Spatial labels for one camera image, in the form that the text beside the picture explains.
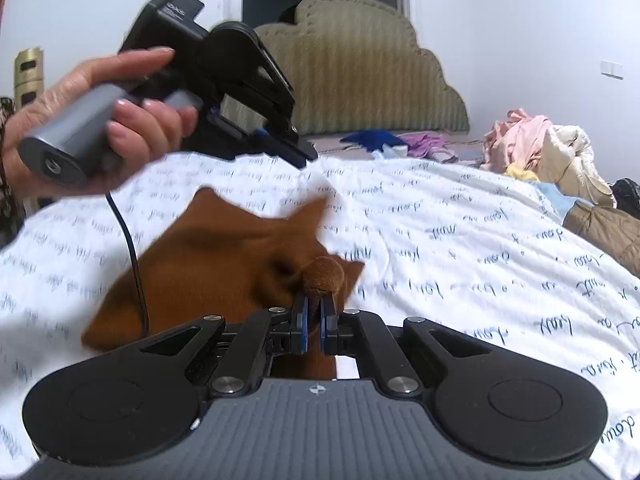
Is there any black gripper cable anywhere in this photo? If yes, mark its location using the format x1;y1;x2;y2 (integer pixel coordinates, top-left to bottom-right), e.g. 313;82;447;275
104;192;151;336

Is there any white wall switch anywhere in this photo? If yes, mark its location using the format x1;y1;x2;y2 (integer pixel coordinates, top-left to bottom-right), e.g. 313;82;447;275
600;61;624;80

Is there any person left hand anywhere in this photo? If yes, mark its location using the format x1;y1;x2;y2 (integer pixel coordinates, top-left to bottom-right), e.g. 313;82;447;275
1;47;198;200

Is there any olive upholstered headboard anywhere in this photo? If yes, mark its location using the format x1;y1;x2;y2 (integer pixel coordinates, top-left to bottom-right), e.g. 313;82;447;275
219;0;471;137

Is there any brown knit sweater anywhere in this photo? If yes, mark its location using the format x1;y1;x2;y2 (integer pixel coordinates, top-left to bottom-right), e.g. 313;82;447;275
81;188;364;380

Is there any white quilt with blue script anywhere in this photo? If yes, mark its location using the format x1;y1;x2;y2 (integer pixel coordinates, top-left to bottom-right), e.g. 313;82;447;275
1;154;639;479

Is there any pink clothes pile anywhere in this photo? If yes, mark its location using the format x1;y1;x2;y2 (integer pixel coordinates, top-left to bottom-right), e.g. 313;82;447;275
482;108;552;174

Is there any purple garment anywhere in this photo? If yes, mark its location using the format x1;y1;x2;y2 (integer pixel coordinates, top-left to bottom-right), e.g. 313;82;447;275
401;132;459;164

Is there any light blue garment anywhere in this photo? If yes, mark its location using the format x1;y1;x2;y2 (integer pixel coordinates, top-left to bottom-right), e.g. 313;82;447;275
532;182;579;223

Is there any khaki quilted garment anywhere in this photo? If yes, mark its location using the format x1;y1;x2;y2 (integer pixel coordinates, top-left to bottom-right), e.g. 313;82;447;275
563;200;640;276

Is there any cream padded jacket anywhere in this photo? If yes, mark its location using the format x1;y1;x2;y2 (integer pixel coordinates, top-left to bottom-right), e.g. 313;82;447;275
536;125;617;207

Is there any yellow garment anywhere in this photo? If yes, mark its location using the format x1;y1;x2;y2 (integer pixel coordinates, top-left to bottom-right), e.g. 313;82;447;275
503;164;539;183

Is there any gold tower air conditioner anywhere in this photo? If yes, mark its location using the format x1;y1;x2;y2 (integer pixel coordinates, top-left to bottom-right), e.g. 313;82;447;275
13;47;44;110

